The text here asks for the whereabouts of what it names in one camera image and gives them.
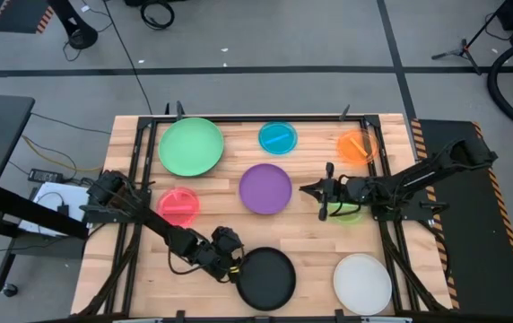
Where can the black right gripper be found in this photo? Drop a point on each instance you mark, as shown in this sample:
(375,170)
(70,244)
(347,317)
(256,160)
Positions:
(339,189)

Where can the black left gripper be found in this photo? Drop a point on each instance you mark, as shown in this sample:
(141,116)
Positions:
(214,262)

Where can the black plastic plate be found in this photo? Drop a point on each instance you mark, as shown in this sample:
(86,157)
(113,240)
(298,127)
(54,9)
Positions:
(267,280)

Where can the small green transparent plate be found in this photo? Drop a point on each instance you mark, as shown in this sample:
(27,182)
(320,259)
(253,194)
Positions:
(348,216)

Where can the purple plastic plate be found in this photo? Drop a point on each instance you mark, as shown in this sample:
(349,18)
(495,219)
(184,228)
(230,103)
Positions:
(265,188)

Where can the small orange transparent plate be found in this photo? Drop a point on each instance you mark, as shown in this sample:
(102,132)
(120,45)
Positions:
(350,153)

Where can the small blue transparent plate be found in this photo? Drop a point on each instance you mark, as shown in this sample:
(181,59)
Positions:
(270,147)

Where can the small pink transparent plate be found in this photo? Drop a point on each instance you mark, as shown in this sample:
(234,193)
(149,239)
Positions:
(178,218)

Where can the white plastic plate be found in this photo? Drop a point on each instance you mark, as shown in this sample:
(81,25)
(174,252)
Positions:
(362,285)

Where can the large green plastic plate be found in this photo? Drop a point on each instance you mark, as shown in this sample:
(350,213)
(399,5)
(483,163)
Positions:
(191,148)

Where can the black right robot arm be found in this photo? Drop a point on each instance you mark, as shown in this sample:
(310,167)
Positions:
(418,177)

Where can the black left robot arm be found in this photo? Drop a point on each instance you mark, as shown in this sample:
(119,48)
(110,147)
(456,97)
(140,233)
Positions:
(158,224)

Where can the large black hazard-striped floor mat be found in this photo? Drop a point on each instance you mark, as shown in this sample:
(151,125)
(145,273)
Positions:
(472,251)

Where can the white flat box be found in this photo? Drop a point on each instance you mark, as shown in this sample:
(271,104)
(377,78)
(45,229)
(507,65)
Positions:
(75,197)

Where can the black tripod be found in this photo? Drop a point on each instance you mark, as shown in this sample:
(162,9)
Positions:
(463,46)

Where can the black power adapter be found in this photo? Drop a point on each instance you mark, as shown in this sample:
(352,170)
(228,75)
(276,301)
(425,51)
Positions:
(46,175)

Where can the black caster wheel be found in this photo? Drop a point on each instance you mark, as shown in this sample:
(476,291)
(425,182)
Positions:
(10,290)

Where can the black stand base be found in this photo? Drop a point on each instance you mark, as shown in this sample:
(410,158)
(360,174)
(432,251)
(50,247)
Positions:
(79,38)

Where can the small black hazard-striped floor mat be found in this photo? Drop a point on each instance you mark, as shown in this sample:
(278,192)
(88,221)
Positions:
(19,15)

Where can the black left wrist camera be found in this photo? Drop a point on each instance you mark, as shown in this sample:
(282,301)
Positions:
(227,240)

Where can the black metal table frame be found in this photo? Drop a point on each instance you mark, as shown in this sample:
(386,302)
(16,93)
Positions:
(247,119)

